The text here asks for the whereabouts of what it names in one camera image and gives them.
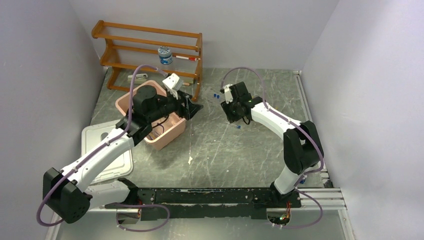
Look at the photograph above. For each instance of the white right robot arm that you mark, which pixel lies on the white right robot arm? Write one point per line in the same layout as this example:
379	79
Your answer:
302	149

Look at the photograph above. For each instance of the blue white jar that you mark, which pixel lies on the blue white jar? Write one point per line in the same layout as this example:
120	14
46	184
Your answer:
165	55

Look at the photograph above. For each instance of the blue safety glasses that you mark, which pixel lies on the blue safety glasses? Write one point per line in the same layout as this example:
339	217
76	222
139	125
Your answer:
156	132

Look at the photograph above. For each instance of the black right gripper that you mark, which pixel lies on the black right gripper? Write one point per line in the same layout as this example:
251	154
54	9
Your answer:
231	117

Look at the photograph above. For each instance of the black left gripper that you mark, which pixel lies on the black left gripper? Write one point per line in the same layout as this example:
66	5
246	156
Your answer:
189	109

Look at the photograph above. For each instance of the pink plastic tub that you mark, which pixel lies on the pink plastic tub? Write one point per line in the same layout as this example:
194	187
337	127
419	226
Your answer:
174	126

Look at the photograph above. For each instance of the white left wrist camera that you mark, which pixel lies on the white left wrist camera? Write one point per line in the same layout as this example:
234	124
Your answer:
173	84

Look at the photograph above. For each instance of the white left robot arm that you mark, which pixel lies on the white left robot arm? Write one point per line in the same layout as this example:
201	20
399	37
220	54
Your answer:
68	192

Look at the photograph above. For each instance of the red white marker pen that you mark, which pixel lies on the red white marker pen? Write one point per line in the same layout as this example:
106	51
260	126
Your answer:
193	59

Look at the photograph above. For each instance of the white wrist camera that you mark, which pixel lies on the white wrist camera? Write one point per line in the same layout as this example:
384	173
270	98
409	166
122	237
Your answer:
227	93
173	84

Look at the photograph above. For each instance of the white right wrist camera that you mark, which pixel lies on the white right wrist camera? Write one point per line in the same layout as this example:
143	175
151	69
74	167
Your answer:
227	93

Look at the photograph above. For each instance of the clear acrylic tube rack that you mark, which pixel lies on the clear acrylic tube rack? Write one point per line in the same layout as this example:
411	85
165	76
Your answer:
206	95

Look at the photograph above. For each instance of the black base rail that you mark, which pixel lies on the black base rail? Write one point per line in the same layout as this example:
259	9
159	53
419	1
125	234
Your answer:
191	203

